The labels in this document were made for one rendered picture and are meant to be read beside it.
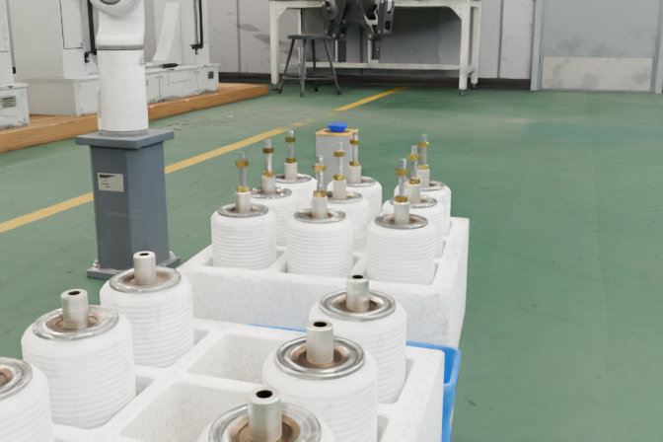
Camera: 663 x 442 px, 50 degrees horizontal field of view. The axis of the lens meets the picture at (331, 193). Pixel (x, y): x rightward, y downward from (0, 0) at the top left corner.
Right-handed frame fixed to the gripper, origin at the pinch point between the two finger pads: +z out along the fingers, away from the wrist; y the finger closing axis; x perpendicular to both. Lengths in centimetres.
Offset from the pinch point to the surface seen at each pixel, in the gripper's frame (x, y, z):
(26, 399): -73, 28, 22
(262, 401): -66, 46, 19
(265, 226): -26.4, 5.0, 23.3
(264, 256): -26.6, 4.8, 27.7
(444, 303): -19.5, 31.0, 30.2
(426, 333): -20.5, 29.0, 34.8
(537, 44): 460, -187, 11
